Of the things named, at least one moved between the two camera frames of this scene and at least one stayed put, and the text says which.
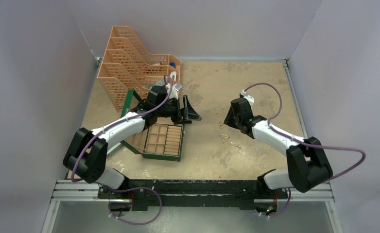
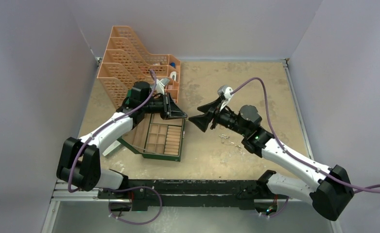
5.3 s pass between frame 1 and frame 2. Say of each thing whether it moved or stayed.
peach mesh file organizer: stayed
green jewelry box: stayed
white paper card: stayed
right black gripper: moved
